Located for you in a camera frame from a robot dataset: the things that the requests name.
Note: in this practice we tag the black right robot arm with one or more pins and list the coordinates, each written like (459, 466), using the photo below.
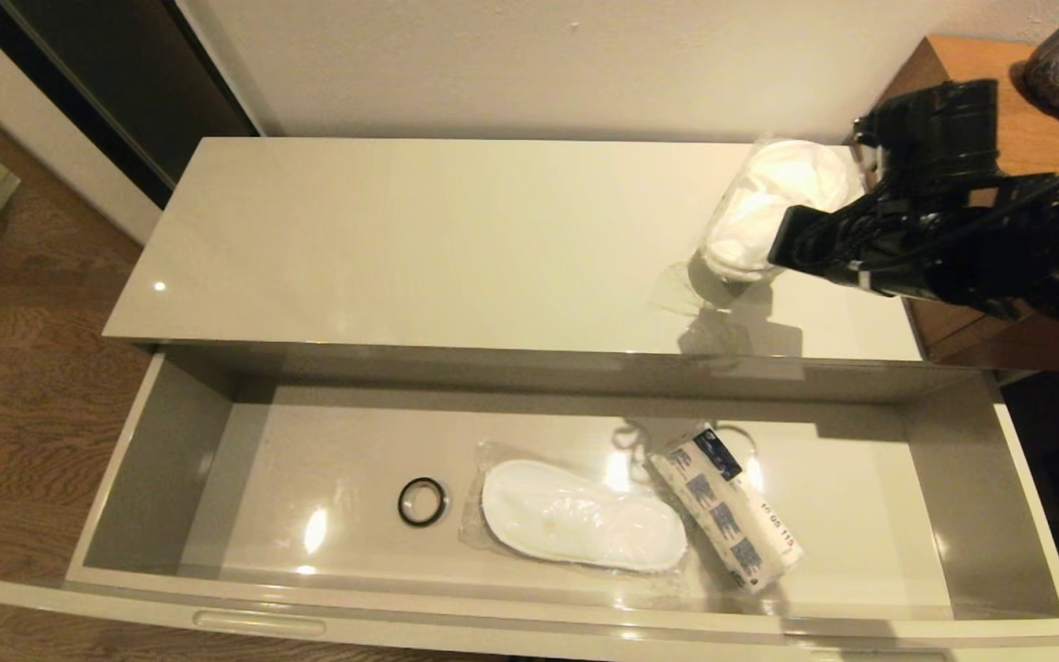
(998, 239)

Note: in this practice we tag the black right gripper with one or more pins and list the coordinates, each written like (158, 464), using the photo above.
(819, 244)

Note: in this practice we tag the brown wooden side table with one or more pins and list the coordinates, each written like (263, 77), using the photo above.
(1044, 147)

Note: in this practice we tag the white blue printed tissue pack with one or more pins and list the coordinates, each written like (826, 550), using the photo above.
(732, 515)

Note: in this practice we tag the white cabinet drawer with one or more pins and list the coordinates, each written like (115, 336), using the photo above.
(336, 441)

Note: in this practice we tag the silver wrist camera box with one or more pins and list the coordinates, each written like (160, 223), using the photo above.
(866, 158)

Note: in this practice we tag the dark sliding door panel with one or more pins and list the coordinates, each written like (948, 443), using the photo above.
(125, 83)

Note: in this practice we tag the white slippers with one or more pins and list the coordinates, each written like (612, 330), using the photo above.
(575, 519)
(768, 193)

